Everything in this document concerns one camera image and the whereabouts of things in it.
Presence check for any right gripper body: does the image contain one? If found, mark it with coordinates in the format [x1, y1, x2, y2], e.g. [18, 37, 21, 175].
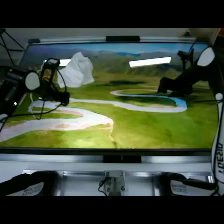
[168, 73, 196, 98]

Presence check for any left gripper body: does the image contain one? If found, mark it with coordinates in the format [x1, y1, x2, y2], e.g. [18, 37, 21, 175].
[39, 83, 71, 107]

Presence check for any white T-shirt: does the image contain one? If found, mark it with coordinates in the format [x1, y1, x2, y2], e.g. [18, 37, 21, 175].
[56, 51, 96, 89]

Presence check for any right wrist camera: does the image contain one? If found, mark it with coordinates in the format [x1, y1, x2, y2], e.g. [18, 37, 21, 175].
[177, 49, 195, 72]

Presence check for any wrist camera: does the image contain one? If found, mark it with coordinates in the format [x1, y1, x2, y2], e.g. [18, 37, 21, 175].
[41, 57, 61, 84]
[177, 49, 195, 72]

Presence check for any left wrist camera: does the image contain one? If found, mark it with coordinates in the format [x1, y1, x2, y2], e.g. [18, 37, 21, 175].
[41, 57, 61, 84]

